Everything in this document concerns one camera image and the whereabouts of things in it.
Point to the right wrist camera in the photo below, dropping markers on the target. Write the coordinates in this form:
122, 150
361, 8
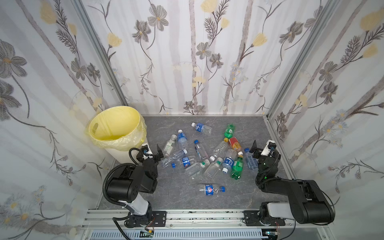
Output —
270, 145

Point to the white bin yellow bag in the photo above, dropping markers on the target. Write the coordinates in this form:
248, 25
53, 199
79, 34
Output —
117, 130

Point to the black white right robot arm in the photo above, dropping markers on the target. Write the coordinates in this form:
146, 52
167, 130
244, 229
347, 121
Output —
307, 203

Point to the crushed clear bottle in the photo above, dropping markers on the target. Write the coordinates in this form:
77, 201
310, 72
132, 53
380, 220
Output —
172, 159

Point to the clear bottle blue label upright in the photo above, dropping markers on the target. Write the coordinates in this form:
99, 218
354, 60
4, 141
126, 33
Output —
182, 140

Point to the red label bottle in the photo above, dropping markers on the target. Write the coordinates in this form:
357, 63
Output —
235, 145

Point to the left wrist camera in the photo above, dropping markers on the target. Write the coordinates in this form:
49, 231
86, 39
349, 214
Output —
146, 150

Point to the clear square bottle green band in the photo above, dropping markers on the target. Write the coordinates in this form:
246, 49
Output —
197, 168

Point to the clear bottle blue label white cap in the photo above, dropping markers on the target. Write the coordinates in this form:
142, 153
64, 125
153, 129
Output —
204, 129
229, 161

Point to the clear bottle blue cap right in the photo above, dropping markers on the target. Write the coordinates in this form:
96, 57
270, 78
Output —
251, 162

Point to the aluminium mounting rail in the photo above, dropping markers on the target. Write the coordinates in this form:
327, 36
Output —
226, 224

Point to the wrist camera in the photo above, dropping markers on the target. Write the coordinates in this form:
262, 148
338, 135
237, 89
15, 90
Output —
270, 145
146, 150

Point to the small green bottle yellow cap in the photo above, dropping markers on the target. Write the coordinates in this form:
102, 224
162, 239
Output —
229, 132

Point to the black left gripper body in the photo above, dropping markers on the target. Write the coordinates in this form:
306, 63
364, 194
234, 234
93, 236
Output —
154, 156

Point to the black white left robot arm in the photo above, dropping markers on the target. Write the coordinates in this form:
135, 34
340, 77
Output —
125, 183

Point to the clear ribbed bottle white cap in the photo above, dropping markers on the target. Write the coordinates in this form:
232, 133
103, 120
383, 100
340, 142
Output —
219, 150

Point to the clear bottle Pepsi label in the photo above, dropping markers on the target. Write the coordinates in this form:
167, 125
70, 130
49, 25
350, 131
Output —
211, 189

